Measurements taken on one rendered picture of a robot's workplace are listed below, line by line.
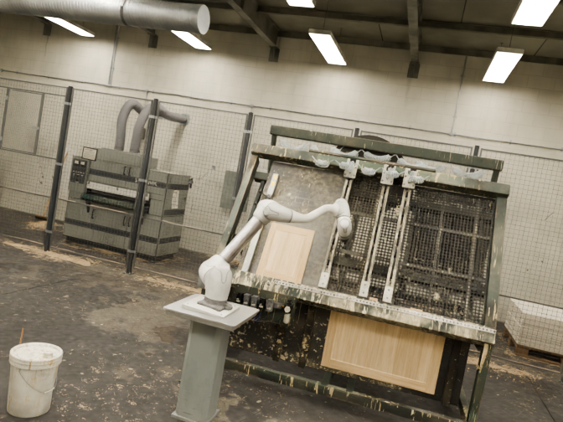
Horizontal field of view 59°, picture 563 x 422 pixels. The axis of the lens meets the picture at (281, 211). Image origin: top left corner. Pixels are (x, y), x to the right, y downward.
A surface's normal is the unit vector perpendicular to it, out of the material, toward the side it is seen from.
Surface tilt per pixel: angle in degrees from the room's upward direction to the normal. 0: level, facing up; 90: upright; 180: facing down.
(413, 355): 90
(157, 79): 90
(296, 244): 60
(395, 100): 90
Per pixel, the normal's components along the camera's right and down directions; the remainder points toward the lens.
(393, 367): -0.23, 0.03
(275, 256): -0.11, -0.47
